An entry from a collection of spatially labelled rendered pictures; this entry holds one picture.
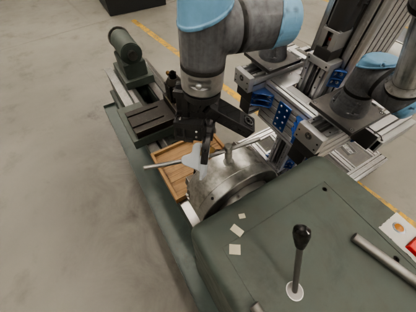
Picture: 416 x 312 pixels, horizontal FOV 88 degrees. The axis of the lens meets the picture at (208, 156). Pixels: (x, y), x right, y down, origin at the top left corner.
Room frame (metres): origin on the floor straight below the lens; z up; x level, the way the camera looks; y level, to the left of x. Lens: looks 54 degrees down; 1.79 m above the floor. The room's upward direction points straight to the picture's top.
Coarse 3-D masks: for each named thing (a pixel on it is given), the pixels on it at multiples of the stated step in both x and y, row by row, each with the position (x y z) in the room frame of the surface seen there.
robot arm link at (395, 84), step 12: (408, 0) 0.54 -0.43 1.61; (408, 36) 0.54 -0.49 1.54; (408, 48) 0.53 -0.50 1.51; (408, 60) 0.53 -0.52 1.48; (396, 72) 0.56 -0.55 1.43; (408, 72) 0.53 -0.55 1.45; (384, 84) 0.59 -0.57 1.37; (396, 84) 0.56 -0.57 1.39; (408, 84) 0.53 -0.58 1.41; (372, 96) 0.62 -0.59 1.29; (384, 96) 0.58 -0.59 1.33; (396, 96) 0.54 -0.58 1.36; (408, 96) 0.52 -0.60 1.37; (396, 108) 0.54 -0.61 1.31; (408, 108) 0.51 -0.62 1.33
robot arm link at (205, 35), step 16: (192, 0) 0.30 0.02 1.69; (208, 0) 0.30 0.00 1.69; (224, 0) 0.31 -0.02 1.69; (192, 16) 0.30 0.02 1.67; (208, 16) 0.30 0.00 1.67; (224, 16) 0.30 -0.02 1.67; (240, 16) 0.32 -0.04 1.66; (192, 32) 0.30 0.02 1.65; (208, 32) 0.30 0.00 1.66; (224, 32) 0.31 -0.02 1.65; (240, 32) 0.31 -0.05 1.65; (192, 48) 0.30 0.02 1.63; (208, 48) 0.30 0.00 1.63; (224, 48) 0.31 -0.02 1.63; (192, 64) 0.30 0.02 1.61; (208, 64) 0.30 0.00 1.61; (224, 64) 0.32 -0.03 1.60
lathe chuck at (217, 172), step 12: (216, 156) 0.40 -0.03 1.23; (240, 156) 0.40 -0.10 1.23; (252, 156) 0.41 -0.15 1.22; (216, 168) 0.36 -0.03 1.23; (228, 168) 0.35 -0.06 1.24; (240, 168) 0.35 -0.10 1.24; (192, 180) 0.35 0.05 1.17; (204, 180) 0.33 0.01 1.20; (216, 180) 0.32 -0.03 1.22; (192, 192) 0.32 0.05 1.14; (204, 192) 0.30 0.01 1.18; (192, 204) 0.30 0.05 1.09
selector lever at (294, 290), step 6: (300, 252) 0.09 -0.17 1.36; (300, 258) 0.08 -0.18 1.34; (300, 264) 0.07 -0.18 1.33; (294, 270) 0.07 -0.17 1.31; (294, 276) 0.06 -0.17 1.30; (288, 282) 0.05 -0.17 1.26; (294, 282) 0.05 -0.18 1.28; (288, 288) 0.04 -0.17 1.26; (294, 288) 0.04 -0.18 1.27; (300, 288) 0.04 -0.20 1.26; (288, 294) 0.03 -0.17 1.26; (294, 294) 0.03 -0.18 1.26; (300, 294) 0.03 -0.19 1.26; (294, 300) 0.02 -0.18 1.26
